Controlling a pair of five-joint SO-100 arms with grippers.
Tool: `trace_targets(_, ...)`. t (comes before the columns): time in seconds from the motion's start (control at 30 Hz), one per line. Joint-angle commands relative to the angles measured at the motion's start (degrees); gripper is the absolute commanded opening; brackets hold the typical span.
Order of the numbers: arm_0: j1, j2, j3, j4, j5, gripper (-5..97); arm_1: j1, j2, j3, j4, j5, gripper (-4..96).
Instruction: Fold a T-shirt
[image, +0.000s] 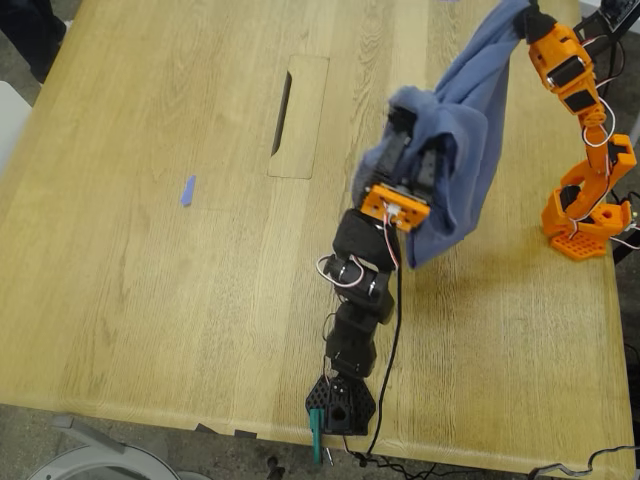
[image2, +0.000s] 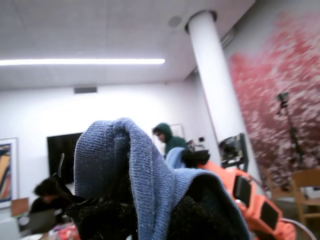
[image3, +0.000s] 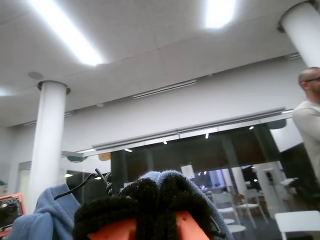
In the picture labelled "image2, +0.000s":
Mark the colourful framed picture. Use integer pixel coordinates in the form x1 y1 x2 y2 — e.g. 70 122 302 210
0 136 20 210

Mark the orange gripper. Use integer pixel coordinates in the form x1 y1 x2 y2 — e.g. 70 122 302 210
169 149 262 240

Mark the person in green hoodie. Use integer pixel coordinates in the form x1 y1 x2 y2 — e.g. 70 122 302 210
152 122 190 161

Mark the white round column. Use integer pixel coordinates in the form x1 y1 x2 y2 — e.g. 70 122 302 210
184 9 261 176

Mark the round ceiling speaker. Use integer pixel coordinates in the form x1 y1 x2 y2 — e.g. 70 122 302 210
168 15 182 27

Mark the black wall screen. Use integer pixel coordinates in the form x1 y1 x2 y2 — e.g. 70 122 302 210
46 132 85 185

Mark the wooden chair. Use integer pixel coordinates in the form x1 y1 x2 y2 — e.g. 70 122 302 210
289 167 320 227

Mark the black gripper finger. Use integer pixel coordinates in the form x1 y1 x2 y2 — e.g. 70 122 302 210
64 174 139 240

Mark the grey wall vent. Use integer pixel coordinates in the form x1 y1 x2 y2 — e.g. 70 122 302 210
73 86 98 95

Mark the black cable tie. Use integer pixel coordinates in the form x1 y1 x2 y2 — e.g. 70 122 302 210
53 152 101 204

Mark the blue printed T-shirt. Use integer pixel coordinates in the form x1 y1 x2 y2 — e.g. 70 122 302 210
73 117 251 240

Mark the grey laptop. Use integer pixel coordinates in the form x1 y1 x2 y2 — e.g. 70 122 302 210
24 208 58 235

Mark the camera on black tripod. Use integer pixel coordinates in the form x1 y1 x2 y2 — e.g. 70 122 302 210
275 91 305 166

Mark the long ceiling light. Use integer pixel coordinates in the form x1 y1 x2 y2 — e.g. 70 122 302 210
0 58 166 67

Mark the dark haired seated person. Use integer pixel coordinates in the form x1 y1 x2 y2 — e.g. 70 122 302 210
29 176 75 226

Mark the black monitor on stand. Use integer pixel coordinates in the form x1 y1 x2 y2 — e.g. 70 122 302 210
218 133 249 169

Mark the pink blossom wall mural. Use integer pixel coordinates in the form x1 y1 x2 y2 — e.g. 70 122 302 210
228 9 320 191

